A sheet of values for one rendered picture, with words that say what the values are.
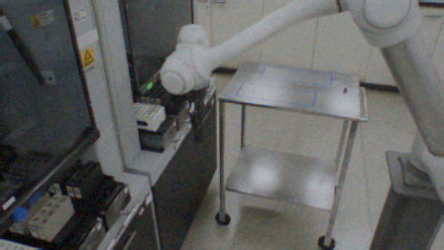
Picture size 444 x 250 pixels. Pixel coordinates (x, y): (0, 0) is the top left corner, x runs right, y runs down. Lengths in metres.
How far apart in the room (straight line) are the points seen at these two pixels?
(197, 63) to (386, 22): 0.48
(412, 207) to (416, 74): 0.63
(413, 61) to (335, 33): 2.55
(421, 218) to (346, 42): 2.29
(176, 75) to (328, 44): 2.67
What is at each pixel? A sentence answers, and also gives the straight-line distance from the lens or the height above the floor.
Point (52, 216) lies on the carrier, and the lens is 1.01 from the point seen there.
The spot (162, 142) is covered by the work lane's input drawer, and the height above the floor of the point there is 0.78.
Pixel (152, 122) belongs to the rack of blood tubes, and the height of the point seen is 0.85.
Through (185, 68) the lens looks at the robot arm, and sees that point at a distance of 0.99.
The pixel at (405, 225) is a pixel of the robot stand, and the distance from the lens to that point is 1.54.
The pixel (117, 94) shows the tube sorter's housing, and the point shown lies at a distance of 1.19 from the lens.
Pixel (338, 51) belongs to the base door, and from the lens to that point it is 3.55.
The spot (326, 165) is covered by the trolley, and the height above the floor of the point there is 0.28.
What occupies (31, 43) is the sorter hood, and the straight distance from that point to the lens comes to 0.86.
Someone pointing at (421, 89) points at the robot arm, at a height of 1.15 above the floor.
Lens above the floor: 1.54
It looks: 32 degrees down
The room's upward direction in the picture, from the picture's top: straight up
